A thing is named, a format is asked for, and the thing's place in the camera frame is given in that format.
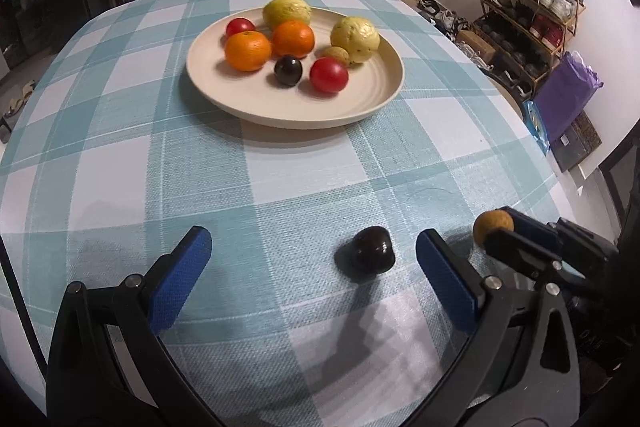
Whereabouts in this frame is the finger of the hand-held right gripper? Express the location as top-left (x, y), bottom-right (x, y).
top-left (486, 229), bottom-right (557, 281)
top-left (501, 206), bottom-right (562, 254)

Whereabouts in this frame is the black cable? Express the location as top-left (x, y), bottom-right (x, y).
top-left (0, 234), bottom-right (49, 380)

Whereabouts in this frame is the large red tomato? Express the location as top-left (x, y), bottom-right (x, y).
top-left (309, 57), bottom-right (350, 94)

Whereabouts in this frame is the teal checked tablecloth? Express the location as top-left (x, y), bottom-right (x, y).
top-left (0, 0), bottom-right (618, 427)

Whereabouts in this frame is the small brown fruit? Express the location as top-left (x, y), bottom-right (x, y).
top-left (473, 209), bottom-right (515, 247)
top-left (320, 46), bottom-right (352, 68)

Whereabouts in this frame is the wooden shoe rack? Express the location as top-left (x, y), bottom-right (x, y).
top-left (472, 0), bottom-right (588, 100)

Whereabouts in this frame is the purple bag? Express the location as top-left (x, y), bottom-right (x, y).
top-left (532, 51), bottom-right (604, 140)

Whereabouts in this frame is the orange mandarin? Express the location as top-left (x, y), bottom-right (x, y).
top-left (271, 20), bottom-right (316, 59)
top-left (224, 31), bottom-right (273, 72)

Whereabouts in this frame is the blue round package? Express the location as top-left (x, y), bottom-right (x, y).
top-left (522, 100), bottom-right (551, 156)

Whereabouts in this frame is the cream round plate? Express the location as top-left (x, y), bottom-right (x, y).
top-left (186, 5), bottom-right (405, 130)

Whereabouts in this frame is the small red tomato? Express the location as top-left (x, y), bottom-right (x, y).
top-left (226, 17), bottom-right (256, 38)

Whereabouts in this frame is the yellow speckled guava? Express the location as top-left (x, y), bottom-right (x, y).
top-left (330, 16), bottom-right (381, 64)

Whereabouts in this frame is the dark woven box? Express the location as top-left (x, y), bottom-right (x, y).
top-left (552, 111), bottom-right (604, 173)

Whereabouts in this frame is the pile of shoes on floor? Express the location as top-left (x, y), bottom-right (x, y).
top-left (416, 0), bottom-right (473, 40)

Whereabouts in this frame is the yellow-green guava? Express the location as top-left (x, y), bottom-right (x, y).
top-left (263, 0), bottom-right (312, 30)

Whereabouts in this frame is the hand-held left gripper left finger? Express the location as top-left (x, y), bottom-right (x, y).
top-left (45, 226), bottom-right (222, 427)

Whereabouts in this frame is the dark purple plum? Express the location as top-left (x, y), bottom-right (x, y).
top-left (345, 226), bottom-right (396, 280)
top-left (274, 55), bottom-right (304, 86)

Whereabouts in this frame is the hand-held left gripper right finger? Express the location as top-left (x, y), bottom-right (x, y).
top-left (405, 228), bottom-right (583, 427)

